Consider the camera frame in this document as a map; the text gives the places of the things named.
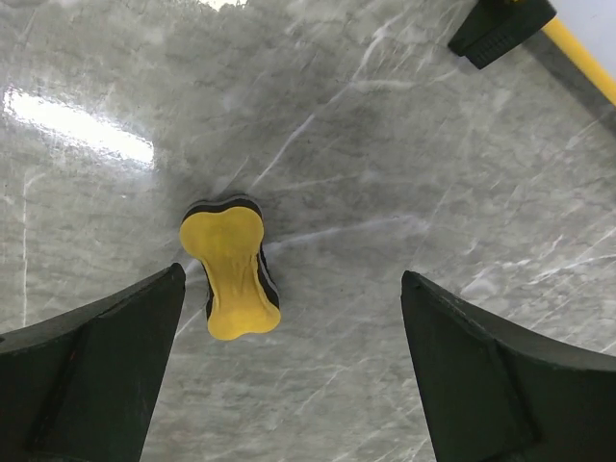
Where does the yellow black whiteboard eraser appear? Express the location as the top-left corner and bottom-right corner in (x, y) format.
(179, 194), (281, 341)

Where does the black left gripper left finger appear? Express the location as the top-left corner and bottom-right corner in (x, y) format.
(1, 263), (186, 461)

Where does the yellow framed whiteboard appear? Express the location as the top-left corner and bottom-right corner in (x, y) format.
(542, 16), (615, 105)

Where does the grey wire whiteboard stand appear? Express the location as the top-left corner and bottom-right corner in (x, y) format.
(448, 0), (556, 69)

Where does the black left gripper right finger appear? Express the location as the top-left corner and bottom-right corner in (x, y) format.
(401, 271), (615, 461)

